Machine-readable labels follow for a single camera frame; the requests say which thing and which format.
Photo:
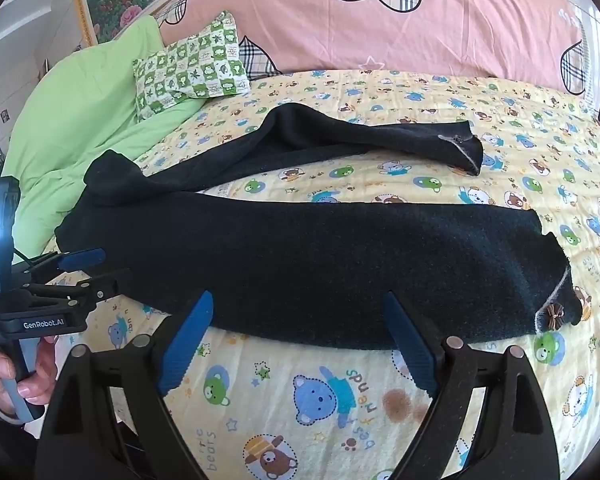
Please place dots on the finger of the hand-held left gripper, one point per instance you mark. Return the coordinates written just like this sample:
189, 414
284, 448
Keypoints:
82, 258
100, 286

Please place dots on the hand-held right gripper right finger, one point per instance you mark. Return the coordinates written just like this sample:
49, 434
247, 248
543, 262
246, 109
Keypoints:
410, 345

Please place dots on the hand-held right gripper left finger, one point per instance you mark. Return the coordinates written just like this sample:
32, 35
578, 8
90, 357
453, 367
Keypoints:
187, 347

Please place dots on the black pants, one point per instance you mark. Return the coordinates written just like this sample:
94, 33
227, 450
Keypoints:
305, 265

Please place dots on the person's left hand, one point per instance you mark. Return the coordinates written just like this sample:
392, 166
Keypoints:
42, 362

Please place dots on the yellow bear-print bed sheet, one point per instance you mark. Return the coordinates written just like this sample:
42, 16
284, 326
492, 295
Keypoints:
330, 410

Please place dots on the light green blanket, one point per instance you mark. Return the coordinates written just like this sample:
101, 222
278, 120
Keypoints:
80, 110

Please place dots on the green checkered pillow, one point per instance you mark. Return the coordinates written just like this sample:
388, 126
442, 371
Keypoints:
195, 70

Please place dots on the pink quilt with plaid hearts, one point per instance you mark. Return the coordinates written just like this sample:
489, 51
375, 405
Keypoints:
290, 20

